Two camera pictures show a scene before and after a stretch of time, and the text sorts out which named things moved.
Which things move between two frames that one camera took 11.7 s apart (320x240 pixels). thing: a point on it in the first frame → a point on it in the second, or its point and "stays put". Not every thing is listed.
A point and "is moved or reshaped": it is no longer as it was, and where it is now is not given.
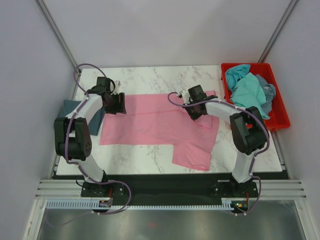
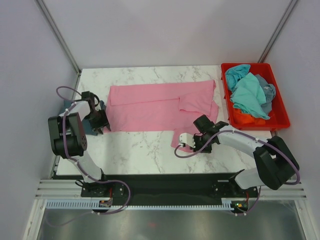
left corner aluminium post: x=59 y=37 stays put
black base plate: x=127 y=188 stays put
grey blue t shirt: x=270 y=92 stays put
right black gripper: x=193 y=117 → x=197 y=148
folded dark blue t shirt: x=68 y=105 stays put
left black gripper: x=120 y=107 → x=103 y=123
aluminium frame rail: x=293 y=187 stays put
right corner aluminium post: x=270 y=41 stays put
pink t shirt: x=163 y=119 is moved or reshaped
